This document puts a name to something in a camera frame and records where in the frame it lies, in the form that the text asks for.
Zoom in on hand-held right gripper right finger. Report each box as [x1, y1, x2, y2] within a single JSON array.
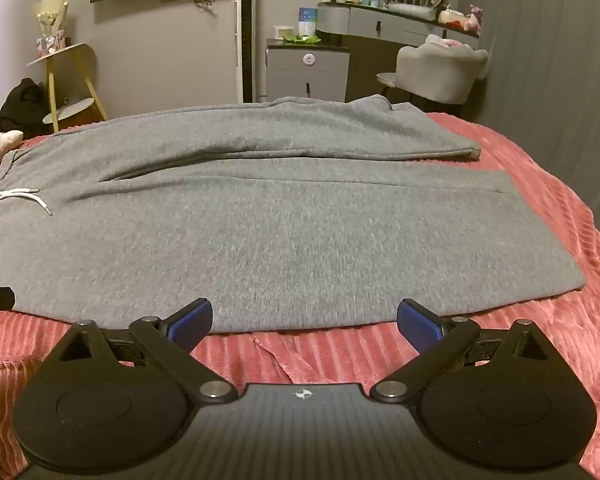
[[369, 297, 563, 405]]

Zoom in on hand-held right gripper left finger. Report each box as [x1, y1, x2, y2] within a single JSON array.
[[42, 297, 238, 406]]

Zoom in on grey sweat pants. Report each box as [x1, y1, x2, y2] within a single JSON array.
[[0, 94, 588, 335]]

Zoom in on pink ribbed blanket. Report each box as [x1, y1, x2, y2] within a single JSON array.
[[0, 112, 600, 480]]

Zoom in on black bag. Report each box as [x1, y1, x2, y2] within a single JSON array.
[[0, 78, 52, 137]]

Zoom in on yellow side table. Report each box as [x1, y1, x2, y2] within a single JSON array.
[[26, 42, 108, 134]]

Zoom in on cream upholstered chair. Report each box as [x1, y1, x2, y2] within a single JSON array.
[[376, 41, 490, 107]]

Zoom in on grey nightstand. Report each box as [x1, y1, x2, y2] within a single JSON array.
[[265, 38, 351, 103]]

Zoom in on corner shelf with trinkets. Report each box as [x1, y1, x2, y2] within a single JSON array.
[[32, 0, 74, 57]]

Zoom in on grey curtain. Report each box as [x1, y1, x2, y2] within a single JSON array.
[[459, 0, 600, 196]]

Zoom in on grey vanity desk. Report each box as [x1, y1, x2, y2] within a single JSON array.
[[317, 2, 481, 102]]

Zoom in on pink plush toy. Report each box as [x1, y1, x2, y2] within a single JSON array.
[[464, 4, 484, 34]]

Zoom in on blue and white box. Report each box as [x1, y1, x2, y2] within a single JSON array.
[[298, 7, 320, 38]]

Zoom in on white wall shelf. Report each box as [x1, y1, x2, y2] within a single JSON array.
[[232, 0, 257, 104]]

